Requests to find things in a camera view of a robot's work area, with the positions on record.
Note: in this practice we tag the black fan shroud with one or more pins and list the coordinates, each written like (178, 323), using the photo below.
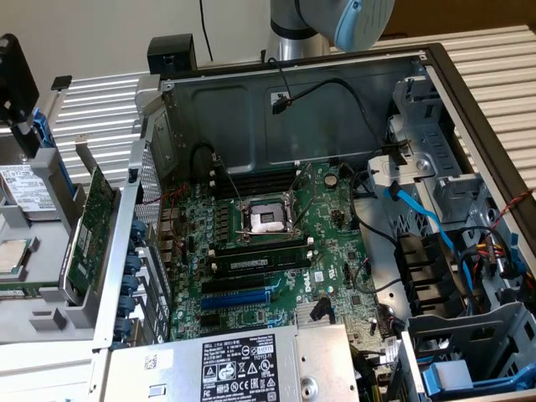
(419, 259)

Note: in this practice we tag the silver hard disk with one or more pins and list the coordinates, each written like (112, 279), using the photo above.
(25, 192)

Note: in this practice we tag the black RAM slot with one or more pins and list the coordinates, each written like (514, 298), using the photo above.
(259, 187)
(259, 246)
(259, 176)

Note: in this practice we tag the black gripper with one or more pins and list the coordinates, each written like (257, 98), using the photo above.
(17, 84)

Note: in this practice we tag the grey perforated disk bay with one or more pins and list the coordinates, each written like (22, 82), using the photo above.
(460, 335)

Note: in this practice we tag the green Dell motherboard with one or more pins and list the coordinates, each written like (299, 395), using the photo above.
(335, 251)

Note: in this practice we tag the grey plastic parts rack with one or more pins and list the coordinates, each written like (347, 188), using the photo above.
(37, 255)

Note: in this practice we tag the round coin battery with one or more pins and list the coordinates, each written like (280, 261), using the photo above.
(331, 180)

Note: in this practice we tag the open grey PC case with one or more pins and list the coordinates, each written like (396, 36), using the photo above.
(234, 117)

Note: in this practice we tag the blue disk caddy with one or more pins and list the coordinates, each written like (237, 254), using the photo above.
(44, 130)

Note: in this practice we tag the CPU chip with metal lid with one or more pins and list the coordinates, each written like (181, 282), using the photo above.
(12, 257)

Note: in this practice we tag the green graphics card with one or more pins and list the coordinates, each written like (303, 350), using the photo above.
(90, 234)

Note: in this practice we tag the CPU socket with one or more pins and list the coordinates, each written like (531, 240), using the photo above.
(268, 209)

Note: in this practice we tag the silver chipset heatsink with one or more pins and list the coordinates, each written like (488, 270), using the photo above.
(302, 312)

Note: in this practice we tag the long black expansion slot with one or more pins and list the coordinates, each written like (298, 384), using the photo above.
(234, 285)

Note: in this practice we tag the thin metal locking lever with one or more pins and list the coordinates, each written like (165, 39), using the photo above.
(305, 209)
(229, 180)

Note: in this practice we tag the grey metal disk bay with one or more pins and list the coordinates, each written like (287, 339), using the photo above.
(423, 138)

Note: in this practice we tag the short black expansion slot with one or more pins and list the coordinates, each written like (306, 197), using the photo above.
(209, 320)

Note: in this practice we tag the green RAM stick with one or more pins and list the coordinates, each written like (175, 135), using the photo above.
(21, 292)

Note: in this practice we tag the black box behind case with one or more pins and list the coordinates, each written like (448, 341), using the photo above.
(171, 54)

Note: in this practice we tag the grey power supply with label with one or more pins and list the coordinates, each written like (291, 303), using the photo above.
(188, 364)

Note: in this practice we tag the blue card retention latch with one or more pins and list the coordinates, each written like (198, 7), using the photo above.
(130, 284)
(127, 305)
(139, 230)
(125, 328)
(134, 261)

